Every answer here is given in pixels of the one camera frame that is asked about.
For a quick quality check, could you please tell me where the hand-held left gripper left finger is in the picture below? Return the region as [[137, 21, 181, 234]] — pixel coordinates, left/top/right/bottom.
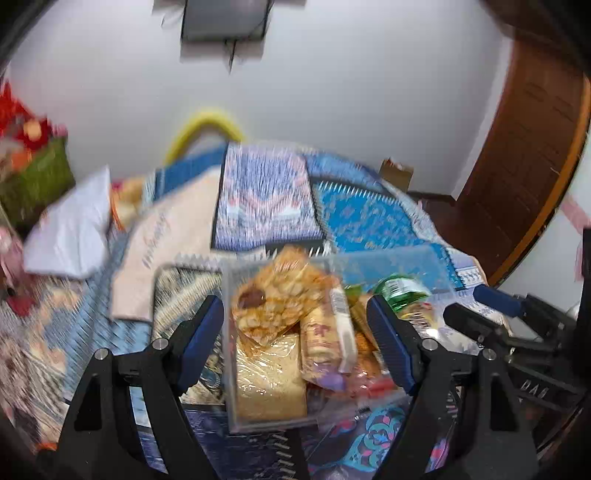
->
[[55, 295, 225, 480]]

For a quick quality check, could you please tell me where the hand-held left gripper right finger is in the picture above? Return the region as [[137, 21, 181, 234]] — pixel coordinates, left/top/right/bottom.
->
[[367, 295, 539, 480]]

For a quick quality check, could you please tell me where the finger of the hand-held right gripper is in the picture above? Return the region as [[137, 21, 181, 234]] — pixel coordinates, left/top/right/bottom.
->
[[443, 302, 525, 357], [473, 286, 561, 342]]

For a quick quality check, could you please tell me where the clear plastic container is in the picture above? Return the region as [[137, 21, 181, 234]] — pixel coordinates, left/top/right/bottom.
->
[[222, 244, 459, 433]]

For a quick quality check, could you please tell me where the long brown wafer packet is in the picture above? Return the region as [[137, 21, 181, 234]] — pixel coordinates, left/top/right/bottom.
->
[[300, 286, 357, 376]]

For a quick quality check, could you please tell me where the beige sesame cake packet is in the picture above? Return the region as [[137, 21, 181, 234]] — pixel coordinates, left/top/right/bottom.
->
[[235, 332, 308, 422]]

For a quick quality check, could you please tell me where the peanut brittle packet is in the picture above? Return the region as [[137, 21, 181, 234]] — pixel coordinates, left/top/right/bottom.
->
[[231, 247, 334, 348]]

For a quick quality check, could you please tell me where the red biscuit packet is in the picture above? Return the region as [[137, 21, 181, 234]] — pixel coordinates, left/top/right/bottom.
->
[[348, 357, 403, 403]]

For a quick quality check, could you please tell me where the green lidded snack cup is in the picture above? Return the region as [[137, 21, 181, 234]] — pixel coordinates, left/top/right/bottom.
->
[[373, 274, 434, 320]]

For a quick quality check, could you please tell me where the pink ribbon decoration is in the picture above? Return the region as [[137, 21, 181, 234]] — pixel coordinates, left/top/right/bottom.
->
[[560, 193, 591, 232]]

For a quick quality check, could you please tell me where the patchwork printed blanket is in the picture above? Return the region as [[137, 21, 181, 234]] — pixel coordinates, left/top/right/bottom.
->
[[0, 141, 485, 480]]

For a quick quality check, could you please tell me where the brown wooden door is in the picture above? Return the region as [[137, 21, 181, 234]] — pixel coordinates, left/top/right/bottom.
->
[[455, 41, 591, 288]]

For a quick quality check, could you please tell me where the cardboard box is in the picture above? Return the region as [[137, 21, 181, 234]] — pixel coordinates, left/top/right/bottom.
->
[[380, 158, 415, 193]]

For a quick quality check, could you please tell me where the white pillow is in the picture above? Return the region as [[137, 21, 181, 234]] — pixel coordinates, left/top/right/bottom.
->
[[23, 166, 112, 278]]

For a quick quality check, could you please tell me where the pink plush toy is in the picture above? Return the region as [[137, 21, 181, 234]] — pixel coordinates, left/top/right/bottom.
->
[[0, 225, 26, 289]]

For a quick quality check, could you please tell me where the green patterned bag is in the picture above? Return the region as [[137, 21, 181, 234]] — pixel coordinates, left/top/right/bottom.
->
[[0, 136, 77, 228]]

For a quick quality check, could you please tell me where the red plush toy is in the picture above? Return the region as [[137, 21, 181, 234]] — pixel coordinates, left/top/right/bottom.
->
[[0, 80, 66, 149]]

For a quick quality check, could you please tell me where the yellow ring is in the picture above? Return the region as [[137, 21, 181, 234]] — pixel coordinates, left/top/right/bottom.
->
[[164, 108, 246, 165]]

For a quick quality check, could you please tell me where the wall-mounted black screen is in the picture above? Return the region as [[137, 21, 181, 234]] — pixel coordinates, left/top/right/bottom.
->
[[181, 0, 274, 43]]

